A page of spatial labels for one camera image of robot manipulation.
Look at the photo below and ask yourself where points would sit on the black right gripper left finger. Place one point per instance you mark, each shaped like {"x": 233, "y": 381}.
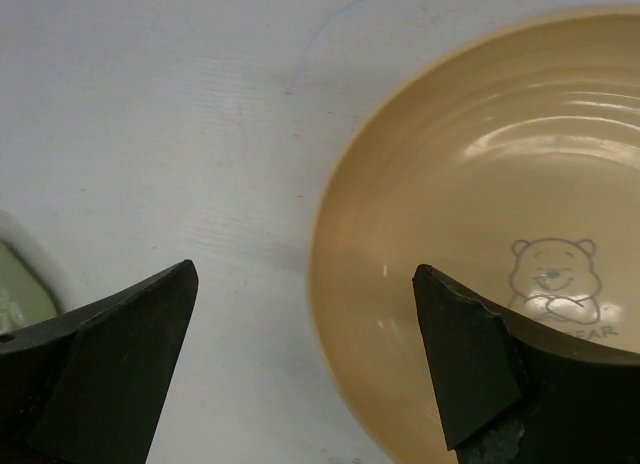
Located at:
{"x": 89, "y": 386}

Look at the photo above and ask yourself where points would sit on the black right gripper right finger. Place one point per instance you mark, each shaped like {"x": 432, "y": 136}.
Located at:
{"x": 511, "y": 390}

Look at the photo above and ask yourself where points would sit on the green square panda dish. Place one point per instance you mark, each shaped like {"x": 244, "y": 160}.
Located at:
{"x": 29, "y": 278}

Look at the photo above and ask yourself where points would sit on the pale orange round plate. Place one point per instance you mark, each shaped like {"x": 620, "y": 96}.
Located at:
{"x": 512, "y": 166}

